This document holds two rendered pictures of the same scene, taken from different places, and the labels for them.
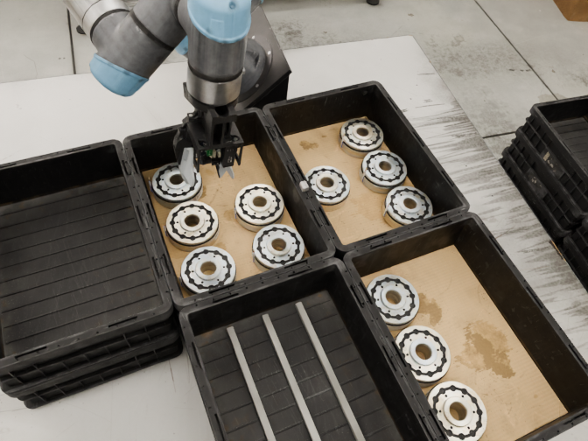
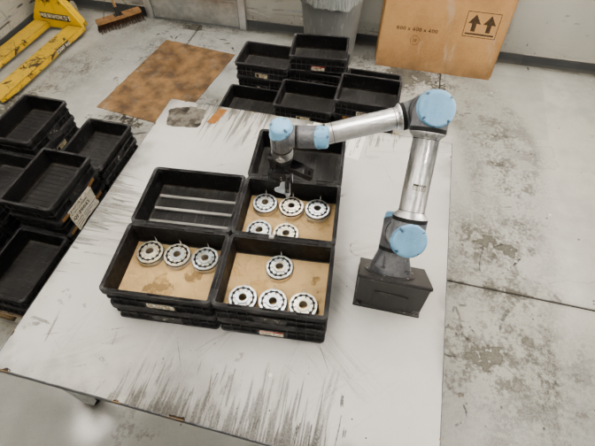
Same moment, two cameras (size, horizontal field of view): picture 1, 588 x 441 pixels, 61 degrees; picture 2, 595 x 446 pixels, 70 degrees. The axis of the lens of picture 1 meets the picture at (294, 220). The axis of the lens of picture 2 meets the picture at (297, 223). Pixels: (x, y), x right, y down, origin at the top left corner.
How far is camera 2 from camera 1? 1.50 m
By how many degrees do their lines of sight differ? 63
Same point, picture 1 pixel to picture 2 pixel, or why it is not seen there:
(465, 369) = (160, 272)
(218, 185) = (310, 228)
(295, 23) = not seen: outside the picture
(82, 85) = (437, 220)
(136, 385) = not seen: hidden behind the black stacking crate
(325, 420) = (186, 217)
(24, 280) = (301, 157)
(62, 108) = not seen: hidden behind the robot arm
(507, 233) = (207, 393)
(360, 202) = (263, 284)
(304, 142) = (318, 280)
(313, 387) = (198, 219)
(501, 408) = (137, 275)
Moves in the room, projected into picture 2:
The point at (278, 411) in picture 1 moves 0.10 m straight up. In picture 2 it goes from (199, 205) to (195, 190)
